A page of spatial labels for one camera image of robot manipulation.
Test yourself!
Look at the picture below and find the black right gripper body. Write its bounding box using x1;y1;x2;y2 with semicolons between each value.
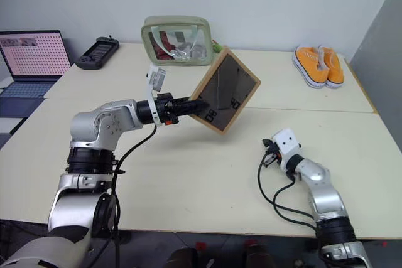
261;137;282;169

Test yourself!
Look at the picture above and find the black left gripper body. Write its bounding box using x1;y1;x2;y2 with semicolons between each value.
155;92;180;126

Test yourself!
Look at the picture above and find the wooden picture frame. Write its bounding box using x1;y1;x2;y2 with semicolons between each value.
190;45;262;136

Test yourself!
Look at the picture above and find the green clear toiletry bag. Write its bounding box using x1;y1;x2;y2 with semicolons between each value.
139;14;218;68

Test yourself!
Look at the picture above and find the black handheld game console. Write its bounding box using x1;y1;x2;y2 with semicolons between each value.
75;35;121;71

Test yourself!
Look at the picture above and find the orange canvas shoe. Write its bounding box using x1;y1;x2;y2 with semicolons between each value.
292;45;330;88
317;46;345;90

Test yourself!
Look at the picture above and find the open laptop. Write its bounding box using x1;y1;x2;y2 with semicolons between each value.
0;30;73;136

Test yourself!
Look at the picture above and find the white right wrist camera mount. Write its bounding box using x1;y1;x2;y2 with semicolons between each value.
271;128;303;172

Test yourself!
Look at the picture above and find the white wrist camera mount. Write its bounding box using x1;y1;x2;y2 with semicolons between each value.
145;65;168;126
271;128;303;172

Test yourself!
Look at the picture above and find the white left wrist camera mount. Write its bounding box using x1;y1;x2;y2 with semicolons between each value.
145;65;168;126

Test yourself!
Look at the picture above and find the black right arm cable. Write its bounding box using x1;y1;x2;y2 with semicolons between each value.
257;151;318;230

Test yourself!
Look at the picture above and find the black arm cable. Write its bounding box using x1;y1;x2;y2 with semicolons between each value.
257;151;318;230
109;123;158;268

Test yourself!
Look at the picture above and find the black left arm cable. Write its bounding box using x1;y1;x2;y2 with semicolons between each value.
109;123;158;268

